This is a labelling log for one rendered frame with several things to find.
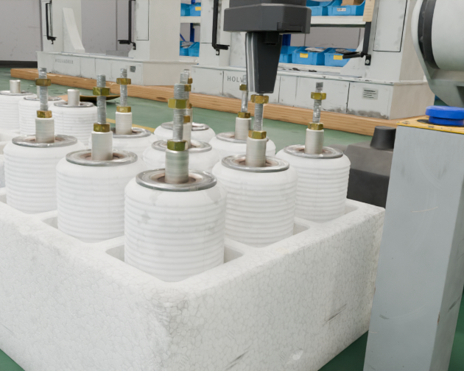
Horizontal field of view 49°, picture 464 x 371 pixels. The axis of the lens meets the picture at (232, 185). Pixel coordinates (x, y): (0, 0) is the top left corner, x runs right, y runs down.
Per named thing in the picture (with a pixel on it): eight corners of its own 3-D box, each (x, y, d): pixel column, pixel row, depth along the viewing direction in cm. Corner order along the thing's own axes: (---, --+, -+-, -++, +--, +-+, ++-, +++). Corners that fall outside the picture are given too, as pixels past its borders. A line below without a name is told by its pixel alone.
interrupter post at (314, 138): (313, 157, 63) (316, 131, 63) (299, 154, 65) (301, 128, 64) (325, 155, 65) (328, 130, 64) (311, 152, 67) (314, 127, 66)
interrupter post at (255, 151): (245, 169, 55) (247, 139, 54) (242, 164, 57) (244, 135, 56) (267, 170, 55) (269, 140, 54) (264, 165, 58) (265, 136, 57)
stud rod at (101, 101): (108, 145, 55) (107, 74, 53) (103, 146, 54) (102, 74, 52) (100, 144, 55) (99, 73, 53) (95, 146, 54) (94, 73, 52)
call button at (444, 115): (431, 124, 52) (434, 104, 52) (472, 129, 50) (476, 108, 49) (416, 126, 49) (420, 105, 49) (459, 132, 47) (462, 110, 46)
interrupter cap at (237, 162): (225, 174, 52) (225, 168, 52) (218, 159, 59) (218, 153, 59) (296, 176, 53) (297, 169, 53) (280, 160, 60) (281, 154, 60)
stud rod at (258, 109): (251, 152, 55) (255, 82, 54) (252, 151, 56) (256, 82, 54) (260, 153, 55) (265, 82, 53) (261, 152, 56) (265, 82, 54)
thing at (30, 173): (42, 301, 61) (35, 153, 56) (-5, 278, 66) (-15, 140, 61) (104, 275, 68) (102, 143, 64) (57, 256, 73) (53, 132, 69)
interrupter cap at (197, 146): (149, 143, 67) (149, 138, 66) (206, 144, 68) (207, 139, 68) (152, 155, 59) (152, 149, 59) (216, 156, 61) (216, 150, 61)
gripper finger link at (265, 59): (248, 92, 53) (252, 30, 52) (275, 93, 54) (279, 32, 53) (255, 93, 52) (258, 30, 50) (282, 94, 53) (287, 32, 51)
